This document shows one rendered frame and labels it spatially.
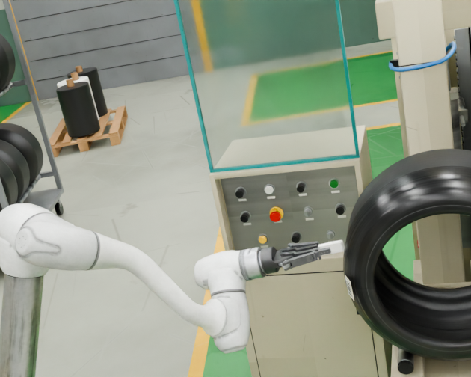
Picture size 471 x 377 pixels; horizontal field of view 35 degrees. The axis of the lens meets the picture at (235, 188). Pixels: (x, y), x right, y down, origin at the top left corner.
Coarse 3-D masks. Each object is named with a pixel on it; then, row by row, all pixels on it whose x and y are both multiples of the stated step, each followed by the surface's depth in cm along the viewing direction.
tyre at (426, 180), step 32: (416, 160) 198; (448, 160) 192; (384, 192) 191; (416, 192) 185; (448, 192) 182; (352, 224) 198; (384, 224) 188; (352, 256) 196; (384, 256) 222; (352, 288) 199; (384, 288) 223; (416, 288) 223; (384, 320) 199; (416, 320) 219; (448, 320) 220; (416, 352) 201; (448, 352) 198
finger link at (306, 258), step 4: (312, 252) 205; (300, 256) 206; (304, 256) 205; (308, 256) 205; (288, 260) 205; (292, 260) 205; (296, 260) 205; (300, 260) 205; (304, 260) 205; (308, 260) 205; (312, 260) 205; (284, 264) 205; (292, 264) 206; (296, 264) 206; (300, 264) 206; (288, 268) 205
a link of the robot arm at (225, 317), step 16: (112, 240) 187; (96, 256) 181; (112, 256) 185; (128, 256) 189; (144, 256) 194; (144, 272) 193; (160, 272) 195; (160, 288) 195; (176, 288) 198; (176, 304) 198; (192, 304) 200; (208, 304) 206; (224, 304) 205; (240, 304) 209; (192, 320) 200; (208, 320) 202; (224, 320) 203; (240, 320) 206; (224, 336) 205; (240, 336) 205; (224, 352) 207
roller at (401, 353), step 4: (400, 352) 208; (404, 352) 207; (408, 352) 207; (400, 356) 206; (404, 356) 205; (408, 356) 205; (412, 356) 206; (400, 360) 204; (404, 360) 204; (408, 360) 204; (412, 360) 205; (400, 364) 204; (404, 364) 203; (408, 364) 203; (412, 364) 203; (400, 368) 204; (404, 368) 204; (408, 368) 203; (412, 368) 203; (400, 372) 205; (404, 372) 204; (408, 372) 204
